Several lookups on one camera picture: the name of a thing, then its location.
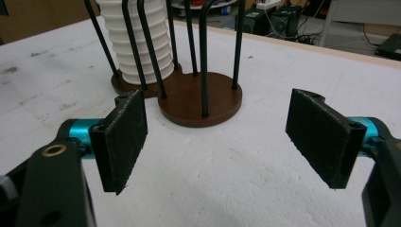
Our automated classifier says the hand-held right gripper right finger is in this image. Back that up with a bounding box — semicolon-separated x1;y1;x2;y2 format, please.
285;88;379;189

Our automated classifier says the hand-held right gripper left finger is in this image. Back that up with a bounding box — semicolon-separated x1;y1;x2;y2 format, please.
67;89;148;196

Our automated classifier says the black wire cup holder rack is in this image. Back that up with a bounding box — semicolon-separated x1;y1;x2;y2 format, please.
83;0;247;129

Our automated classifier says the stack of paper cups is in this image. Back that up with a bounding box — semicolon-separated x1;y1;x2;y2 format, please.
95;0;175;85

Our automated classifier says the white foam mat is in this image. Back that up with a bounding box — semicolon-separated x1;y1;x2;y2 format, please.
0;15;401;227

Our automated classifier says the flat black box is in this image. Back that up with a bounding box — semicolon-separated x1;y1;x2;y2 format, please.
375;32;401;61

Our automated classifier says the black computer tower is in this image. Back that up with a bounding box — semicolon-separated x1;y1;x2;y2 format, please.
270;5;305;38
235;8;275;36

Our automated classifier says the white power strip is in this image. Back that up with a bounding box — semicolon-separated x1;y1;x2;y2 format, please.
255;0;282;10

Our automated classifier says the round white table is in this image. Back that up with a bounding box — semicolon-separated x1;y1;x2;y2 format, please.
171;0;238;10

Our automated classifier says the tangle of floor cables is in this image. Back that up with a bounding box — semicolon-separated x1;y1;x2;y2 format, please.
294;12;379;48

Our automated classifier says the white desk frame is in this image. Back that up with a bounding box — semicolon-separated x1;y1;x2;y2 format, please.
318;0;401;48

